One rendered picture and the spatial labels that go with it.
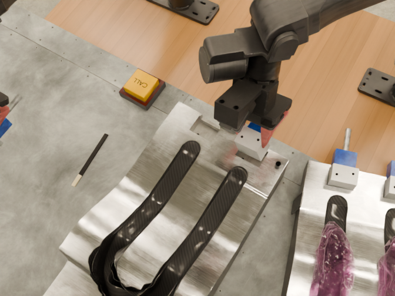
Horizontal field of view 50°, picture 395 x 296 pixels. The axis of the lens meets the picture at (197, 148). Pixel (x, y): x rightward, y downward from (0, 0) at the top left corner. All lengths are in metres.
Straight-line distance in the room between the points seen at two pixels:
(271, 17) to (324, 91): 0.46
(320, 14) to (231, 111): 0.18
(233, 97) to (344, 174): 0.31
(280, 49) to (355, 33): 0.57
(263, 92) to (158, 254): 0.33
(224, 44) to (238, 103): 0.09
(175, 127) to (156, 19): 0.39
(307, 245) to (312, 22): 0.39
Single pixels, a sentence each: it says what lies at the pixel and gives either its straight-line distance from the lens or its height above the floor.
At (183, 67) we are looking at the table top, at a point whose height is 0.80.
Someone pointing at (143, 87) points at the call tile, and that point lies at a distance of 0.99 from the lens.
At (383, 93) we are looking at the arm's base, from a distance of 1.06.
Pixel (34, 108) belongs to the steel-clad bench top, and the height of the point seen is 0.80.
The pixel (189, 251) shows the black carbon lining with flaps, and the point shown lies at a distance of 0.77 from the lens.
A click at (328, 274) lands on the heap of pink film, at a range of 0.76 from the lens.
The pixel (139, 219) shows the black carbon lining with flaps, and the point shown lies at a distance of 0.80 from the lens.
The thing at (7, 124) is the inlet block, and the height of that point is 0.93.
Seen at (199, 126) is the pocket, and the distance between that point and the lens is 0.89.
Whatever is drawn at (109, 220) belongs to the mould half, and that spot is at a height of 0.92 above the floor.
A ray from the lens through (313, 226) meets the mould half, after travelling 0.83.
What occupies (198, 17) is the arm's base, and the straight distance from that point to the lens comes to 1.14.
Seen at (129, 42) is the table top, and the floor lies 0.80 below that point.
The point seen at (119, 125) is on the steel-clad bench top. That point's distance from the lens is 0.99.
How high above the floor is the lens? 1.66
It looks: 65 degrees down
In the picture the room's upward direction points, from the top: 8 degrees counter-clockwise
